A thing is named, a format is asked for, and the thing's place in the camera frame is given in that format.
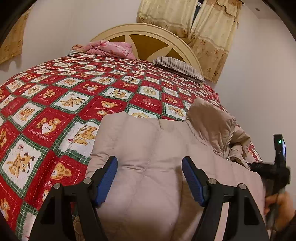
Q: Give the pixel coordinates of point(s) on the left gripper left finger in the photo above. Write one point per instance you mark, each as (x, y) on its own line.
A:
(54, 220)

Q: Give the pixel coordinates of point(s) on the beige quilted puffer jacket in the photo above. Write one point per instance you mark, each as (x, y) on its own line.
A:
(149, 198)

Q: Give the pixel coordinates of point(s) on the right hand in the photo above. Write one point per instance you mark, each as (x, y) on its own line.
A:
(286, 211)

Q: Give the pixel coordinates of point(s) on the red teddy bear bedspread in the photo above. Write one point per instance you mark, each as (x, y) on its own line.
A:
(51, 114)

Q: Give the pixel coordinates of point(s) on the striped pillow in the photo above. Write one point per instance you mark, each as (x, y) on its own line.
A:
(179, 67)

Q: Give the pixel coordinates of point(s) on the yellow floral window curtain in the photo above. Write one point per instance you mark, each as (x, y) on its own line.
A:
(208, 31)

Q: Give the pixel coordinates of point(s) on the pink folded blanket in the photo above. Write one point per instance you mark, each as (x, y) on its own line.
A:
(106, 49)

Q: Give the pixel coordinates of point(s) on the yellow side curtain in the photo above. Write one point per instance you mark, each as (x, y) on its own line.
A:
(13, 44)

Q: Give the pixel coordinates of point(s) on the cream round headboard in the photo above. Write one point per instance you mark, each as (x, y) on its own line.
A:
(150, 42)

